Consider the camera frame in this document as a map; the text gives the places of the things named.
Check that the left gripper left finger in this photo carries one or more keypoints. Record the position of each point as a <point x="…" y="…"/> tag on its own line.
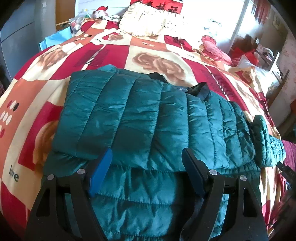
<point x="62" y="209"/>

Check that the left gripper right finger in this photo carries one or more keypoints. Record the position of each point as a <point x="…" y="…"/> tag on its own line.
<point x="225" y="208"/>

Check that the teal quilted puffer jacket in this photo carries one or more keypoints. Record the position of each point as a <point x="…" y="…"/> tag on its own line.
<point x="146" y="194"/>

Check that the red cream floral blanket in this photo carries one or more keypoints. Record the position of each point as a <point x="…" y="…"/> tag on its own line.
<point x="32" y="105"/>

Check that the white pillow by bedside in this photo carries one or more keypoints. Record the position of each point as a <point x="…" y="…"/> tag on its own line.
<point x="264" y="78"/>

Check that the wooden chair with clutter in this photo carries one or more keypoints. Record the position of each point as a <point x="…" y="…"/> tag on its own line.
<point x="268" y="60"/>

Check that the red bag by bed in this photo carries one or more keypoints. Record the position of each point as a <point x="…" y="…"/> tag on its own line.
<point x="236" y="55"/>

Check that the pink ruffled heart pillow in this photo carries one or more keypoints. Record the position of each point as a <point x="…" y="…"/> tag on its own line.
<point x="211" y="50"/>

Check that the grey refrigerator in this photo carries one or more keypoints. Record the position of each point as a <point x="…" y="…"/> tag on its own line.
<point x="28" y="25"/>

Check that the white plush toy red hat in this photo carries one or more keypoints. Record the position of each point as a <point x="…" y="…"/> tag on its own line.
<point x="100" y="13"/>

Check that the cream fringed pillow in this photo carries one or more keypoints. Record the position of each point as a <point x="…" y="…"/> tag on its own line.
<point x="141" y="20"/>

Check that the red banner with characters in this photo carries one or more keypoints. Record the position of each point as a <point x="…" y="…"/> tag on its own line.
<point x="164" y="5"/>

